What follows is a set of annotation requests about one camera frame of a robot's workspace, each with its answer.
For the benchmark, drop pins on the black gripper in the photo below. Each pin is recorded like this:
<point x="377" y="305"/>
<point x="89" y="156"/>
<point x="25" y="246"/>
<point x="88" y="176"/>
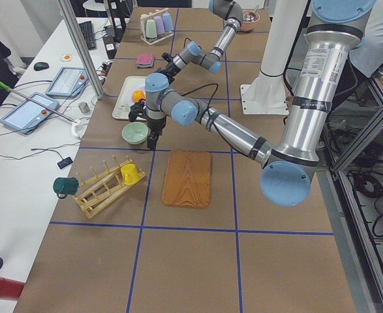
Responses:
<point x="167" y="70"/>
<point x="154" y="124"/>

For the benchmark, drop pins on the orange fruit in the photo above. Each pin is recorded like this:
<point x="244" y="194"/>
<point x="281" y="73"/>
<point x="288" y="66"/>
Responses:
<point x="138" y="95"/>

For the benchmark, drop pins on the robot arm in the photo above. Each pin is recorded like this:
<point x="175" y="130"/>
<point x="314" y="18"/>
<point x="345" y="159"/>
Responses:
<point x="335" y="28"/>
<point x="232" y="13"/>

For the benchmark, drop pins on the cream bear tray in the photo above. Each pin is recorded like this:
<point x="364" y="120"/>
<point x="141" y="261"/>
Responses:
<point x="124" y="101"/>

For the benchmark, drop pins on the wooden tray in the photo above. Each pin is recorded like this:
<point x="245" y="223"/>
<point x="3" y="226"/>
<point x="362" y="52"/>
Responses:
<point x="187" y="179"/>

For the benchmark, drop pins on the green bowl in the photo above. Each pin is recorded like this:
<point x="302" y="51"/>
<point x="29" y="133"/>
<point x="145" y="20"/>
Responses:
<point x="135" y="133"/>

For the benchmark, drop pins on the folded pink grey cloths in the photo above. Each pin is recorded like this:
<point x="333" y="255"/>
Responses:
<point x="145" y="60"/>

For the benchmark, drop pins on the purple cup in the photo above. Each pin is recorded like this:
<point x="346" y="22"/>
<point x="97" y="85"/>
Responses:
<point x="159" y="25"/>

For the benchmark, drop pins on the green cup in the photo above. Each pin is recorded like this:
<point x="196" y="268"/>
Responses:
<point x="151" y="32"/>

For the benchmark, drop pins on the blue cup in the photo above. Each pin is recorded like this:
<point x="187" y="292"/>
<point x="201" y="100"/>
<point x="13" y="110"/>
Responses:
<point x="167" y="22"/>

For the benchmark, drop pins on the yellow mug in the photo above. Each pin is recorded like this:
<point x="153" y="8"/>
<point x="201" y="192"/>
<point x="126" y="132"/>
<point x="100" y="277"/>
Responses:
<point x="130" y="174"/>

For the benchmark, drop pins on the beige cup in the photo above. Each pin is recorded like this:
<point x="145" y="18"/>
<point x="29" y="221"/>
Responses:
<point x="144" y="17"/>

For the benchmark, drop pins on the wooden mug rack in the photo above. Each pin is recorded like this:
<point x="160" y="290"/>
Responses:
<point x="101" y="189"/>

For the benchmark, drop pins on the black keyboard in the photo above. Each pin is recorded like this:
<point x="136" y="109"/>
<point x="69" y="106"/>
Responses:
<point x="88" y="34"/>

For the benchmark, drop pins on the blue teach pendant far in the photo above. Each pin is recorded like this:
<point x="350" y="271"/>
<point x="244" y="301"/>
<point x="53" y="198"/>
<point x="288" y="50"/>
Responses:
<point x="68" y="83"/>

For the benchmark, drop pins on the blue teach pendant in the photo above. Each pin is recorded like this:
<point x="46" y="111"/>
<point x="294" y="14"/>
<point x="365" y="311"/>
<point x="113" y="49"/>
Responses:
<point x="25" y="117"/>
<point x="68" y="83"/>

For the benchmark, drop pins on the dark green mug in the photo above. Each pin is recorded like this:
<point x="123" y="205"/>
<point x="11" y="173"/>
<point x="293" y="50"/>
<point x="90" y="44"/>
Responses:
<point x="64" y="186"/>

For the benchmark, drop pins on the blue teach pendant near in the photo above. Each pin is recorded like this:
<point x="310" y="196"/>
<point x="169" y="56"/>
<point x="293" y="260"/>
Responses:
<point x="25" y="117"/>

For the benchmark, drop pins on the black computer mouse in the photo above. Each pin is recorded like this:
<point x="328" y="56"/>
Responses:
<point x="38" y="66"/>

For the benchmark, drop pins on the white wire cup rack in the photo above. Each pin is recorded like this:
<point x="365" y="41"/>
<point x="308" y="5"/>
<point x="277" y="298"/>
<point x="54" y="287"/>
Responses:
<point x="156" y="12"/>

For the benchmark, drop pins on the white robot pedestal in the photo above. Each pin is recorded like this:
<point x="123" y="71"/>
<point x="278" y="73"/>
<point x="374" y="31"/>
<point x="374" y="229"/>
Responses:
<point x="266" y="95"/>

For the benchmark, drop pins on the aluminium frame post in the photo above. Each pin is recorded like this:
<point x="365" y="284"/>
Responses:
<point x="80" y="45"/>

